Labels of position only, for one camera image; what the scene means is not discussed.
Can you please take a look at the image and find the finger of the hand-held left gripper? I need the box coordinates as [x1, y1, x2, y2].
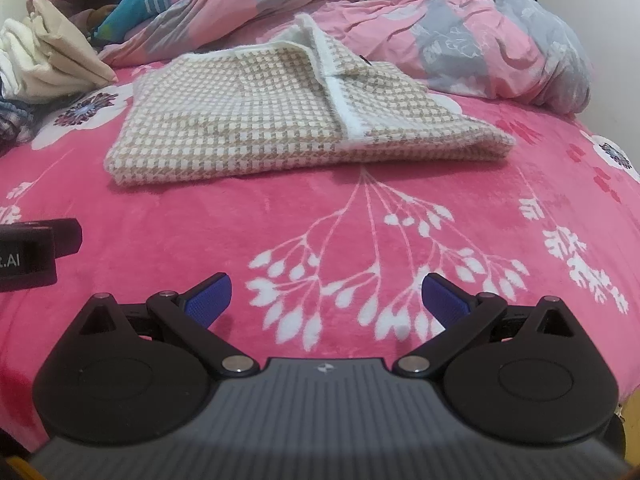
[51, 217, 83, 257]

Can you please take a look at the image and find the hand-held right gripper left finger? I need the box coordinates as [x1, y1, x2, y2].
[76, 272, 259, 379]

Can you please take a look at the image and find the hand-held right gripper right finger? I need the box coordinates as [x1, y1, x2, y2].
[392, 272, 575, 379]

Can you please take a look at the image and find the beige white checked coat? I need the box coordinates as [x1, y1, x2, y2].
[102, 12, 518, 188]

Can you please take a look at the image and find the blue denim garment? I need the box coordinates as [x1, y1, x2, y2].
[0, 97, 38, 156]

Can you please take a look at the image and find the cream folded garment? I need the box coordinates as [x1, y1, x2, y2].
[25, 0, 118, 98]

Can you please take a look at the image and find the pink grey floral duvet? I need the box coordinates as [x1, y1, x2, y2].
[97, 0, 593, 113]

